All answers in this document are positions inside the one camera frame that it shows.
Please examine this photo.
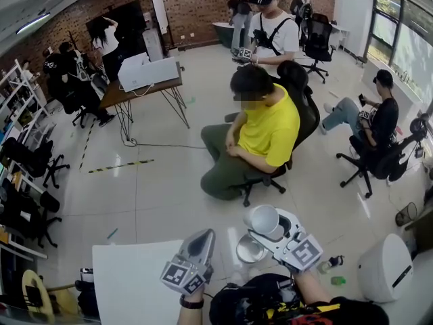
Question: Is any wooden hairpin-leg table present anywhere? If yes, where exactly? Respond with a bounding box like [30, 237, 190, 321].
[99, 62, 191, 142]

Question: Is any black gaming chair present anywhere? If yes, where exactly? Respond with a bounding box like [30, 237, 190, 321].
[42, 49, 89, 130]

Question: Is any large black television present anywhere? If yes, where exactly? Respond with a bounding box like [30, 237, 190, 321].
[85, 0, 147, 54]

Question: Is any black mesh office chair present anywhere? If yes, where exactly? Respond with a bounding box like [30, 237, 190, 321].
[299, 12, 338, 85]

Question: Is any light wooden round stool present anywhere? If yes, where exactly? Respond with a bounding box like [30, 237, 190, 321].
[21, 268, 81, 324]

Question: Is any black camera tripod rig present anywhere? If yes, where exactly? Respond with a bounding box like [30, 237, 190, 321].
[408, 112, 431, 159]

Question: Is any large window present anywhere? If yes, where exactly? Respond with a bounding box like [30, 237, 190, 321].
[371, 0, 433, 96]

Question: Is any small white cup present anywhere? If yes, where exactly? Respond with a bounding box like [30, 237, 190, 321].
[243, 204, 286, 240]

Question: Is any person's right forearm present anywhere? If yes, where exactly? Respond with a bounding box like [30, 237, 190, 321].
[290, 267, 335, 308]

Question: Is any yellow black floor tape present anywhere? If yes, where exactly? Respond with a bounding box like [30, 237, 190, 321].
[87, 158, 156, 175]

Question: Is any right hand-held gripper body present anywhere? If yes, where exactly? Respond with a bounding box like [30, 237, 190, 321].
[272, 227, 324, 273]

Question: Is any white water dispenser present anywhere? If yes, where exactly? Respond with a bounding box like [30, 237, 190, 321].
[141, 28, 164, 63]

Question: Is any white metal shelving rack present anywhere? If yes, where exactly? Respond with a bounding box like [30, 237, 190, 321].
[0, 58, 52, 155]

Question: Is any white rounded appliance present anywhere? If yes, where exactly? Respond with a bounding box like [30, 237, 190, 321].
[357, 233, 415, 305]

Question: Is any black wire mesh bin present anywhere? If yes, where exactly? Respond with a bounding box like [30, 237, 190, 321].
[395, 201, 419, 228]

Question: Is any dark green table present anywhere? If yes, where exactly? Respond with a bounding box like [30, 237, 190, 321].
[212, 21, 252, 49]

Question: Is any white rectangular box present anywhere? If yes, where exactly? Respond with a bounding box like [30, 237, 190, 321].
[116, 51, 181, 93]

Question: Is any person's black printed shirt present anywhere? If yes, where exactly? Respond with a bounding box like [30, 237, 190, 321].
[297, 295, 390, 325]

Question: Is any small white desk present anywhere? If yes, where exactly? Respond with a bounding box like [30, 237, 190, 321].
[329, 23, 351, 52]

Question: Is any green bottle with black strap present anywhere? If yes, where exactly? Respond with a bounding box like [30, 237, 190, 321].
[316, 255, 345, 275]

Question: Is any narrow white board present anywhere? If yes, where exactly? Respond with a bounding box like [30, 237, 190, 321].
[150, 0, 169, 36]

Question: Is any white counter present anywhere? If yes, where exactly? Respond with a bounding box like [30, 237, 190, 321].
[361, 64, 424, 115]

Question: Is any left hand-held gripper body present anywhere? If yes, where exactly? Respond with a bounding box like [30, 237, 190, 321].
[160, 254, 216, 297]

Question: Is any long black cable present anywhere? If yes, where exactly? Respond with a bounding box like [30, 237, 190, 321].
[122, 136, 208, 151]

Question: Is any black waste bin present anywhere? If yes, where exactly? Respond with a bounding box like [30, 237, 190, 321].
[39, 190, 62, 214]

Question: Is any brown wrist watch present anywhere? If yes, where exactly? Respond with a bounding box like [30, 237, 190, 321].
[179, 294, 205, 310]

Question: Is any person's left forearm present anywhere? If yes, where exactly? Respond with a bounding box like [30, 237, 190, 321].
[177, 284, 206, 325]

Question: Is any black chest harness pack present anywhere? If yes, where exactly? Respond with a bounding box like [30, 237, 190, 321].
[208, 272, 307, 325]

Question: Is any silver metal bin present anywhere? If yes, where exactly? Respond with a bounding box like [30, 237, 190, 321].
[235, 232, 269, 265]

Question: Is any long ceiling light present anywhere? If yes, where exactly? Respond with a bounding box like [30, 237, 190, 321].
[16, 12, 51, 35]

